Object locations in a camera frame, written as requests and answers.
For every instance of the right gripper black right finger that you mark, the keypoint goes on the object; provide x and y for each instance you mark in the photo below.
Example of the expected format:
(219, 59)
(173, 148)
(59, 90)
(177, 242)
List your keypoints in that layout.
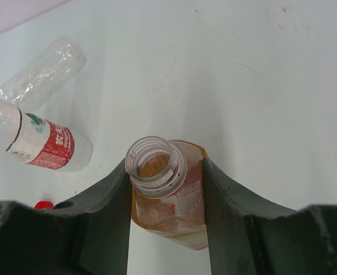
(249, 234)

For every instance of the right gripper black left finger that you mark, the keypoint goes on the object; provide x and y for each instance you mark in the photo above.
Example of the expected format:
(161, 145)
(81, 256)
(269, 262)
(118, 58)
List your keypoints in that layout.
(85, 234)

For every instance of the red bottle cap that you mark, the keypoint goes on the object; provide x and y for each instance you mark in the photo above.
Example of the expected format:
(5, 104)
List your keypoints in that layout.
(43, 205)

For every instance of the yellow red tea bottle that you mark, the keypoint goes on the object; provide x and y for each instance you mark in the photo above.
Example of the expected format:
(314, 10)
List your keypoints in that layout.
(167, 189)

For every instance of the red label plastic bottle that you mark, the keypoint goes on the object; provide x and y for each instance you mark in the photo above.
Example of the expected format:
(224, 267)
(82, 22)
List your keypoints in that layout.
(32, 140)

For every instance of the clear plastic water bottle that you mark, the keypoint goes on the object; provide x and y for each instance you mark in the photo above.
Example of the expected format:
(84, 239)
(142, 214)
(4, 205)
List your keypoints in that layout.
(49, 72)

